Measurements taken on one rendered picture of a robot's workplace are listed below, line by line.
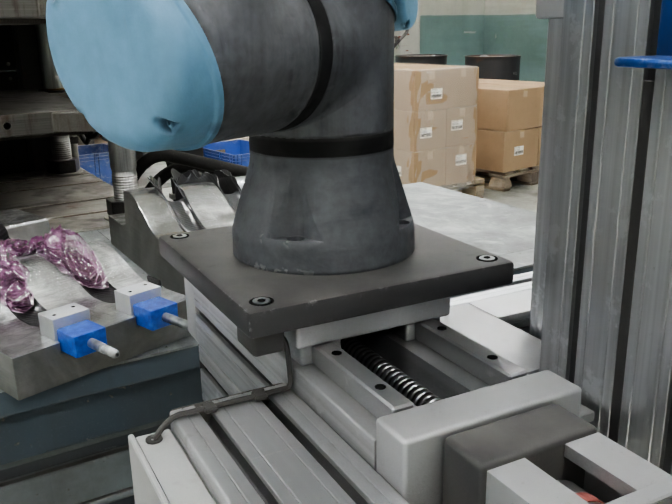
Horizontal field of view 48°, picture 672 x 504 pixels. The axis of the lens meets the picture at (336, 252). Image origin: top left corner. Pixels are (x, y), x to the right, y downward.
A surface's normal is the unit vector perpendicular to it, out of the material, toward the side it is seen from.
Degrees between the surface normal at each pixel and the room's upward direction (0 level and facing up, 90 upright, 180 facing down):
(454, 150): 81
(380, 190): 72
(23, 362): 90
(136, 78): 98
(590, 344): 90
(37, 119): 90
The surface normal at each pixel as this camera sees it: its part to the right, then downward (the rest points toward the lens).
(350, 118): 0.35, 0.27
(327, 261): 0.07, 0.29
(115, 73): -0.59, 0.36
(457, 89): 0.58, 0.36
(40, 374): 0.75, 0.18
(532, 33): -0.85, 0.17
